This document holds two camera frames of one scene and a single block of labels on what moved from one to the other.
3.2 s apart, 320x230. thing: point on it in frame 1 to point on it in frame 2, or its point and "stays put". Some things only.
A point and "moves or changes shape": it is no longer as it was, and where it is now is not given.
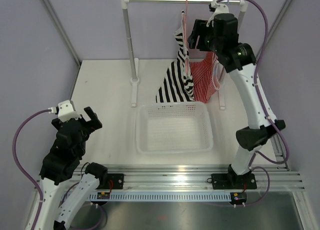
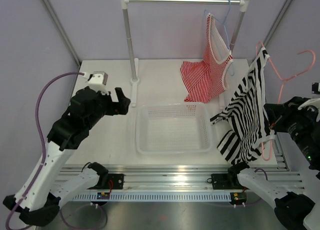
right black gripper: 200,29 to 279,113
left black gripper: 93,116 to 120,107
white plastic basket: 166,128 stays put
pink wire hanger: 185,28 to 270,154
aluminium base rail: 197,177 stays put
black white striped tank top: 177,84 moves or changes shape
